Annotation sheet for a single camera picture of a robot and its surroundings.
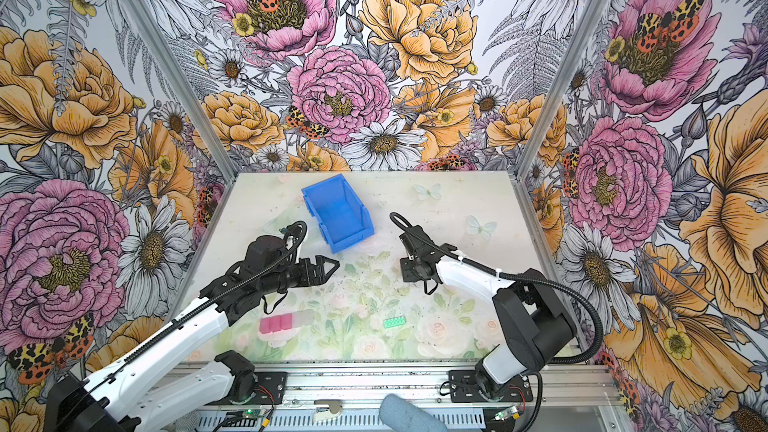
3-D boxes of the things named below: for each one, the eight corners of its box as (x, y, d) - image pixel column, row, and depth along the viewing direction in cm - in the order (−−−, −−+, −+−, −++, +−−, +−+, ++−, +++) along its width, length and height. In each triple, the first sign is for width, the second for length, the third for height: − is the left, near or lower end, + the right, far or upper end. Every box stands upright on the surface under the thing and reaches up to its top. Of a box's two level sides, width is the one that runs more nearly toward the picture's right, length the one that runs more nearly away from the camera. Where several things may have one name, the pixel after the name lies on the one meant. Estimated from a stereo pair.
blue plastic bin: (335, 258, 100) (331, 240, 92) (306, 208, 113) (300, 189, 105) (376, 236, 105) (375, 218, 97) (343, 192, 119) (340, 172, 111)
